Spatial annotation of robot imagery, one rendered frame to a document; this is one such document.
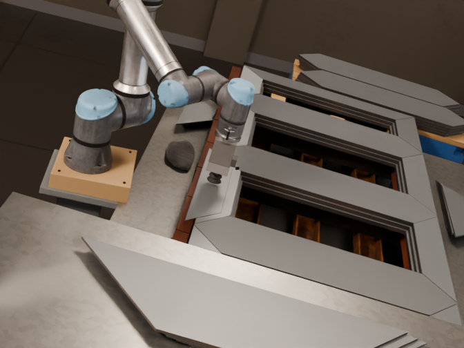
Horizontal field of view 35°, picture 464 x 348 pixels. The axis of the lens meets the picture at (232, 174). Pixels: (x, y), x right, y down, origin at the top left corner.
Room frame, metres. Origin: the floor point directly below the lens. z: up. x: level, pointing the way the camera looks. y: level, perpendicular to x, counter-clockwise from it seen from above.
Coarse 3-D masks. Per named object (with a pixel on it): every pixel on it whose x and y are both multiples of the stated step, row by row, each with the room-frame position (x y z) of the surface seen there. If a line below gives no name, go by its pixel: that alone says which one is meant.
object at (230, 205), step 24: (288, 96) 2.75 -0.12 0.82; (312, 96) 2.76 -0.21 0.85; (264, 120) 2.42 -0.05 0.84; (384, 120) 2.76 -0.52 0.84; (336, 144) 2.42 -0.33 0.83; (264, 192) 1.97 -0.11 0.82; (288, 192) 1.98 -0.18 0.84; (216, 216) 1.69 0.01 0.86; (360, 216) 1.98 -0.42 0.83; (384, 216) 1.99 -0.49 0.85; (408, 240) 1.93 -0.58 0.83; (336, 288) 1.54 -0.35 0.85
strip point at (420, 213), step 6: (414, 204) 2.11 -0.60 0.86; (420, 204) 2.13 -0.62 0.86; (414, 210) 2.08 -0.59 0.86; (420, 210) 2.09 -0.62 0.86; (426, 210) 2.10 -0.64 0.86; (414, 216) 2.04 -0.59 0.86; (420, 216) 2.05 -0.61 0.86; (426, 216) 2.06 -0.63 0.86; (432, 216) 2.07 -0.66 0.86; (414, 222) 2.00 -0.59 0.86
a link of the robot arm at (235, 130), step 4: (220, 120) 1.82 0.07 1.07; (220, 124) 1.82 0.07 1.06; (224, 124) 1.81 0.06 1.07; (228, 124) 1.81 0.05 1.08; (232, 124) 1.81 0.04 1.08; (244, 124) 1.84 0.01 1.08; (220, 128) 1.82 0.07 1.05; (224, 128) 1.81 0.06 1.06; (228, 128) 1.80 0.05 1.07; (232, 128) 1.81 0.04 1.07; (236, 128) 1.81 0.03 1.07; (240, 128) 1.82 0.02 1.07; (220, 132) 1.81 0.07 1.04; (224, 132) 1.81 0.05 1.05; (232, 132) 1.81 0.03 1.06; (236, 132) 1.81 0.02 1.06; (240, 132) 1.83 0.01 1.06; (224, 136) 1.81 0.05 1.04; (232, 136) 1.81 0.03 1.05; (236, 136) 1.82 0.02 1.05
